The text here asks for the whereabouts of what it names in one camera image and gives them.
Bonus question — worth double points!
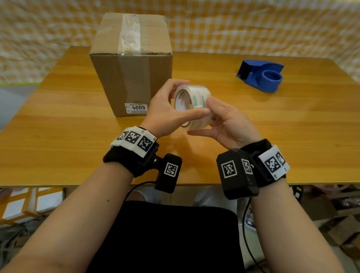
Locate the person's right hand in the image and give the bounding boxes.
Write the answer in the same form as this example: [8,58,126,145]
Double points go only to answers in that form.
[187,97,264,150]

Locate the person's left hand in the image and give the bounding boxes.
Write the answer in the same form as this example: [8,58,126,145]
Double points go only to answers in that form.
[139,78,212,139]

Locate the clear tape roll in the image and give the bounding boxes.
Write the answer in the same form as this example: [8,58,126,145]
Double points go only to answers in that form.
[171,84,212,131]

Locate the brown cardboard box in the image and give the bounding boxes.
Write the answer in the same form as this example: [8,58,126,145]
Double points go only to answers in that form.
[89,12,173,117]

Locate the clear tape strip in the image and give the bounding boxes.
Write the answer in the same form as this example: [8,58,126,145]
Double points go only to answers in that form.
[118,13,151,105]

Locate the person's left forearm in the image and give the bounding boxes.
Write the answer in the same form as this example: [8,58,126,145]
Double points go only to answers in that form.
[3,162,134,273]

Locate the person's right forearm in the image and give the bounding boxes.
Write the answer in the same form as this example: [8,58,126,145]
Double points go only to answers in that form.
[250,180,345,273]

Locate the blue tape dispenser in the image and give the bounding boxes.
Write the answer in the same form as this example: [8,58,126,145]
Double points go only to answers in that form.
[236,59,285,93]

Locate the person's left leg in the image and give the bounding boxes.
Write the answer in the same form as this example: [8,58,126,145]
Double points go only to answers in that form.
[132,187,162,204]

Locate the person's black clothing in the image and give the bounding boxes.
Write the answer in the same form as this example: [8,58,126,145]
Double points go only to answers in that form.
[85,200,247,273]

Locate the white parcel with orange tape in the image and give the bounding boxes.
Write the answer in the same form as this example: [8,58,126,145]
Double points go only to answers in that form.
[0,187,65,225]

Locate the black wristband white markers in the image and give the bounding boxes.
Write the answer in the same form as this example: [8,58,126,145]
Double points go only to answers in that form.
[241,138,291,188]
[102,126,160,178]

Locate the black yellow handheld device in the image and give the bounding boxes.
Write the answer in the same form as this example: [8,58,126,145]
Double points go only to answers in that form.
[292,185,304,203]

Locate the yellow checkered cloth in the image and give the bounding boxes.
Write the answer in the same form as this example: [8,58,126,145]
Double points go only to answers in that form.
[0,0,360,84]

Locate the grey plastic bag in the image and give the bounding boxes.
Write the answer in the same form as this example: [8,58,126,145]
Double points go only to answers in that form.
[0,216,54,273]

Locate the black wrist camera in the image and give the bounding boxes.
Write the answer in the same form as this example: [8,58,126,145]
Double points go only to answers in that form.
[216,148,260,200]
[154,153,183,194]

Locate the black camera cable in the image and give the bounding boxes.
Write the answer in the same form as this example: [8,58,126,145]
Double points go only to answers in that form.
[241,196,266,273]
[123,181,157,202]

